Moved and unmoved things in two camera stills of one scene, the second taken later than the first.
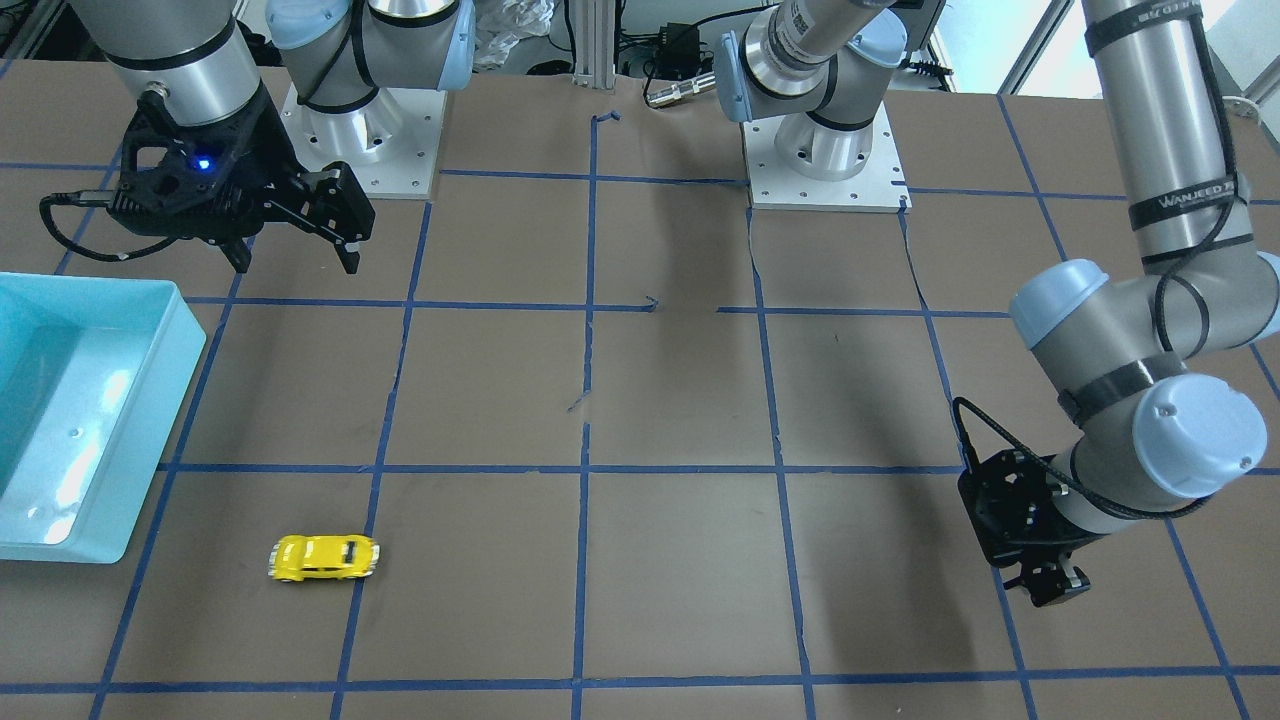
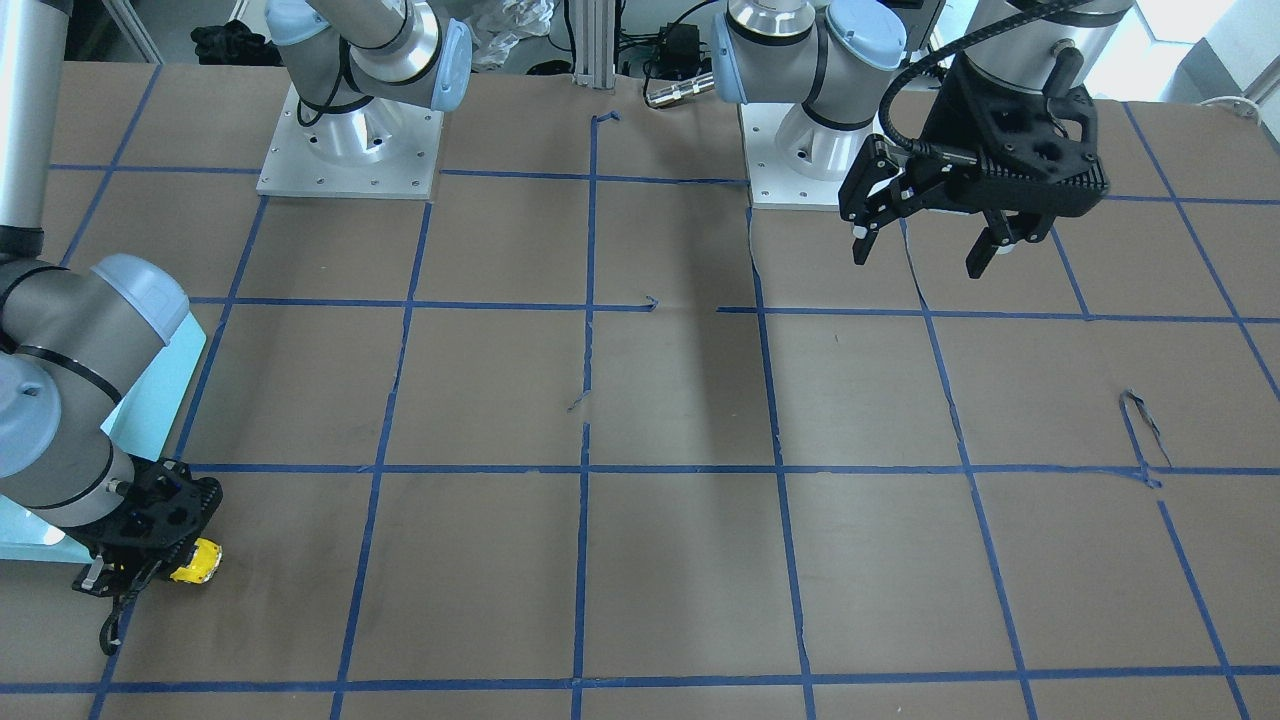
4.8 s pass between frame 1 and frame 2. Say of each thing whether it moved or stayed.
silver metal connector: stayed
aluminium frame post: stayed
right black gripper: moved
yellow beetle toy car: moved
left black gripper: moved
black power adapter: stayed
